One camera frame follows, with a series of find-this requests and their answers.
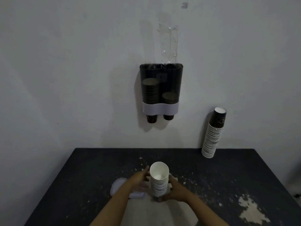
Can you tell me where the person's right hand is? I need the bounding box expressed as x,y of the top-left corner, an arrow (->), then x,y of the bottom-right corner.
153,176 -> 190,203

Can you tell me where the person's left hand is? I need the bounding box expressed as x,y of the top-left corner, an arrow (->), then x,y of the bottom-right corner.
128,166 -> 151,194

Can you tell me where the small white paper cup stack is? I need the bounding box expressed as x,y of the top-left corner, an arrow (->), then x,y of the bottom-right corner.
150,161 -> 170,202

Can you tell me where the person's left forearm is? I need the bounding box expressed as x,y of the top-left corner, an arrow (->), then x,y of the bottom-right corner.
89,183 -> 132,226

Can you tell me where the person's right forearm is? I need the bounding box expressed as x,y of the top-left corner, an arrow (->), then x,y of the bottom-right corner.
185,193 -> 230,226

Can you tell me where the white plastic lid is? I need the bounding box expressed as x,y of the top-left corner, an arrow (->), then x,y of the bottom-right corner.
110,177 -> 148,200

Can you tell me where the leaning striped paper cup stack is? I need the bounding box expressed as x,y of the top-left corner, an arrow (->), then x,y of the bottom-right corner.
201,107 -> 227,159

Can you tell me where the short dark cup stack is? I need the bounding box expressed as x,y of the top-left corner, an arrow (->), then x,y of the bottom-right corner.
161,92 -> 178,121

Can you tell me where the tall dark cup stack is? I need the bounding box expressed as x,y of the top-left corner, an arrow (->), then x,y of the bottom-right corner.
142,78 -> 160,124

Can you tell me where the clear plastic tape strip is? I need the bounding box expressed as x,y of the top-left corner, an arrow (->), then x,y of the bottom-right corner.
158,22 -> 179,65

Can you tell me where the black wall cup dispenser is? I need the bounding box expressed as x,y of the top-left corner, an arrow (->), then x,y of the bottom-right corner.
139,63 -> 184,115

